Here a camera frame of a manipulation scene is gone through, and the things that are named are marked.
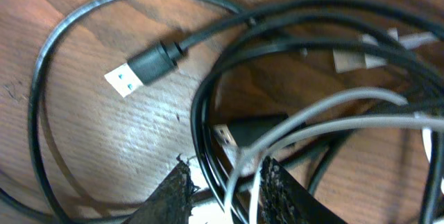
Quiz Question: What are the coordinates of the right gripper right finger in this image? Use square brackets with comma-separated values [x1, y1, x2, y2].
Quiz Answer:
[260, 157, 345, 224]

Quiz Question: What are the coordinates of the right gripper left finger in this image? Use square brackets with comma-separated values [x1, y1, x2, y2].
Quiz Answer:
[123, 155, 194, 224]

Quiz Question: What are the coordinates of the white usb cable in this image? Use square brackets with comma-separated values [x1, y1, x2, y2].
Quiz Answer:
[223, 28, 444, 224]

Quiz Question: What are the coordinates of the black usb cable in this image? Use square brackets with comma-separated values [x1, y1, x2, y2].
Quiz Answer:
[189, 10, 444, 224]

